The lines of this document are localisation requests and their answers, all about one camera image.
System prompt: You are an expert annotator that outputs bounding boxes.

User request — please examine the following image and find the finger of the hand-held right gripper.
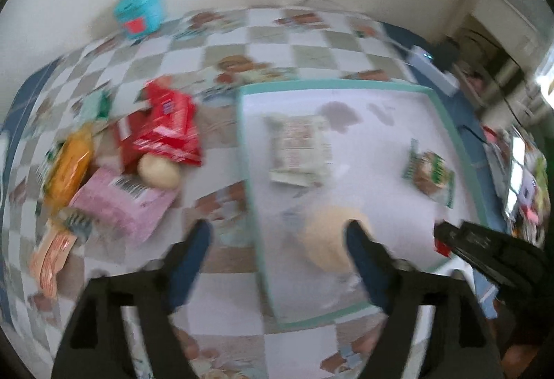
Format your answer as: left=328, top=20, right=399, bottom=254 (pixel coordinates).
left=459, top=221, right=513, bottom=250
left=434, top=223, right=518, bottom=289

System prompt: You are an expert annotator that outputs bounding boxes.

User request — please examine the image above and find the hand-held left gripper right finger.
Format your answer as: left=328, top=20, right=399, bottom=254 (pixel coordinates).
left=344, top=219, right=505, bottom=379

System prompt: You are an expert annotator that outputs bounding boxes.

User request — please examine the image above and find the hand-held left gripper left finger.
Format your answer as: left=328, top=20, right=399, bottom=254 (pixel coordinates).
left=51, top=219, right=213, bottom=379

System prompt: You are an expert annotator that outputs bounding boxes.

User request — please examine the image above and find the pink snack packet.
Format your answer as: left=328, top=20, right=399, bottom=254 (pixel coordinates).
left=69, top=167, right=178, bottom=243

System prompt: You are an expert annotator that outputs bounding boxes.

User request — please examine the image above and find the teal-rimmed white tray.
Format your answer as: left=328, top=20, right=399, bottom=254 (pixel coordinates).
left=237, top=82, right=492, bottom=330

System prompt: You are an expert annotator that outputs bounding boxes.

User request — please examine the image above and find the red snack packet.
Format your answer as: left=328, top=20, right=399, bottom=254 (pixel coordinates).
left=117, top=78, right=203, bottom=172

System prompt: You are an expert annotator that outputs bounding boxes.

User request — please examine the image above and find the orange striped snack packet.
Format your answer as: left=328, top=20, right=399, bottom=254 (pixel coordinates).
left=29, top=227, right=74, bottom=299

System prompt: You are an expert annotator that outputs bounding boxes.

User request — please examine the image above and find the large round wrapped bun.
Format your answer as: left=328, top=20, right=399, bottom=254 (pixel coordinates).
left=281, top=206, right=375, bottom=276

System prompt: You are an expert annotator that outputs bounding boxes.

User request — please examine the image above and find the green and brown snack packet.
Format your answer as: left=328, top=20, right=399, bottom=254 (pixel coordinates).
left=402, top=139, right=456, bottom=209

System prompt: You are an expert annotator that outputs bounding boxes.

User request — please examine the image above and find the small round wrapped bun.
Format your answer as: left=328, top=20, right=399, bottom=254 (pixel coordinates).
left=137, top=154, right=181, bottom=190

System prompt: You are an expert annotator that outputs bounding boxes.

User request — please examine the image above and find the white printed snack packet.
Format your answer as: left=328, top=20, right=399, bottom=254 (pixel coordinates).
left=265, top=114, right=334, bottom=188

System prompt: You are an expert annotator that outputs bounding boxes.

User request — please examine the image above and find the mint green snack packet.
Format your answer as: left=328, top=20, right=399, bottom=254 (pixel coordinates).
left=78, top=91, right=114, bottom=124

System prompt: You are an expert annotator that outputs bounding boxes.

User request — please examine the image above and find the black adapter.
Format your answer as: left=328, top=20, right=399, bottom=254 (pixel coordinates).
left=433, top=39, right=463, bottom=68

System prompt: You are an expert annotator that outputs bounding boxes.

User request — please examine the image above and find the checked printed tablecloth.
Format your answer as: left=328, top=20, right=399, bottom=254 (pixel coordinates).
left=0, top=7, right=511, bottom=379

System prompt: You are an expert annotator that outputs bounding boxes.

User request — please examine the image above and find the teal storage box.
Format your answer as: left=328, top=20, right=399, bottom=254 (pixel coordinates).
left=113, top=0, right=167, bottom=39

